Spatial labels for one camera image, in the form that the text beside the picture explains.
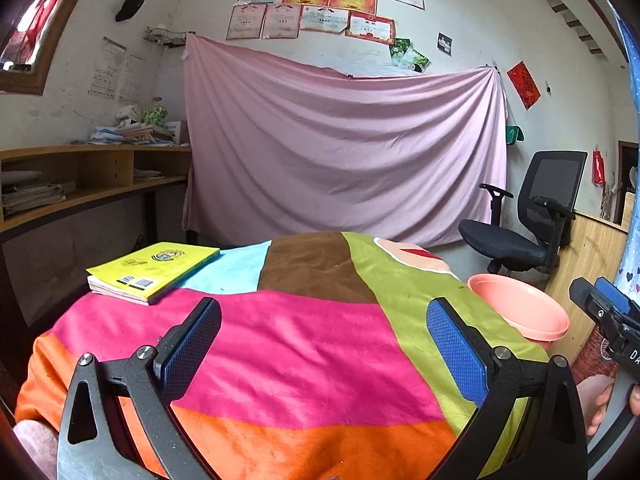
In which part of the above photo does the red window curtain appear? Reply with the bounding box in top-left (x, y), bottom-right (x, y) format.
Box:
top-left (10, 0), bottom-right (86, 56)

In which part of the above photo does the yellow book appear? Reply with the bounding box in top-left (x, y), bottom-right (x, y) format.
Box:
top-left (86, 242), bottom-right (222, 307)

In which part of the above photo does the green flower photo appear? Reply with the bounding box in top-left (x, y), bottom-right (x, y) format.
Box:
top-left (389, 37), bottom-right (412, 66)
top-left (398, 47), bottom-right (431, 74)

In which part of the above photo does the red hanging packet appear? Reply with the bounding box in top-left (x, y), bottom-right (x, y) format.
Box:
top-left (592, 145), bottom-right (607, 186)

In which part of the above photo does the white cardboard box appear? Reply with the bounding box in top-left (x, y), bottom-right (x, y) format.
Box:
top-left (163, 120), bottom-right (189, 144)

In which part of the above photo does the black cap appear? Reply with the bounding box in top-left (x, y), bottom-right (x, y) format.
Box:
top-left (115, 0), bottom-right (147, 23)

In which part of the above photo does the arched wooden window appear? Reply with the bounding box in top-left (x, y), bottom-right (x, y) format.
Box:
top-left (0, 0), bottom-right (103, 97)

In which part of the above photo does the pink plastic basin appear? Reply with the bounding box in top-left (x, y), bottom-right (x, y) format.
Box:
top-left (467, 273), bottom-right (571, 342)

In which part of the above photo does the black office chair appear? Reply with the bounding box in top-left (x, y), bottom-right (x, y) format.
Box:
top-left (458, 150), bottom-right (589, 277)

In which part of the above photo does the narrow white wall chart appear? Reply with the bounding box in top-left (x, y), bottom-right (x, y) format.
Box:
top-left (117, 54), bottom-right (146, 104)

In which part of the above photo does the wide white wall chart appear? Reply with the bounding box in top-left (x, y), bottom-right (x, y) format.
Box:
top-left (88, 36), bottom-right (127, 100)

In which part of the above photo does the pile of papers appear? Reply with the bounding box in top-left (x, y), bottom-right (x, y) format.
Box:
top-left (75, 122), bottom-right (176, 147)

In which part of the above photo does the pink fleece garment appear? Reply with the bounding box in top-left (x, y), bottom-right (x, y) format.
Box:
top-left (12, 419), bottom-right (60, 480)

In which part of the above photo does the wire wall rack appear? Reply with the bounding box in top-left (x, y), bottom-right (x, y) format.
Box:
top-left (144, 25), bottom-right (189, 50)

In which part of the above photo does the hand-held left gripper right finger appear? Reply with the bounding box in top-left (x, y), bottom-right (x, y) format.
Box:
top-left (426, 297), bottom-right (589, 480)

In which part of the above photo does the multicolour patchwork blanket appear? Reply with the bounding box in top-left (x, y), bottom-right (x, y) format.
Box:
top-left (14, 231), bottom-right (551, 480)

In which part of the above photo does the person's right hand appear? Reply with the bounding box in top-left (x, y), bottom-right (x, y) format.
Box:
top-left (575, 374), bottom-right (616, 437)

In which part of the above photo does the group of wall certificates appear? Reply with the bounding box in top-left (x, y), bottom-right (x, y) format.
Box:
top-left (226, 0), bottom-right (426, 45)

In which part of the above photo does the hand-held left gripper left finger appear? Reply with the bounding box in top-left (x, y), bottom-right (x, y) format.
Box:
top-left (56, 297), bottom-right (223, 480)

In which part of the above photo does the red paper wall poster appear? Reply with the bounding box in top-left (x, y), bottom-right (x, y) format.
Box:
top-left (506, 61), bottom-right (542, 110)

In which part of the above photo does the wooden shelf desk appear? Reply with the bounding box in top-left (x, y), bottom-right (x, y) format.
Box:
top-left (0, 144), bottom-right (194, 246)

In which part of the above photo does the large stack of newspapers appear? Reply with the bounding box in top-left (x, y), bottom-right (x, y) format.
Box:
top-left (0, 170), bottom-right (76, 219)

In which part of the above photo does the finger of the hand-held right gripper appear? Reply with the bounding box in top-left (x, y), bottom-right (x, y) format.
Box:
top-left (592, 276), bottom-right (640, 319)
top-left (569, 277), bottom-right (619, 334)

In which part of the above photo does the pink hanging bedsheet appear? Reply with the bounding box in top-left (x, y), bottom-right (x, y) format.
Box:
top-left (181, 34), bottom-right (510, 249)

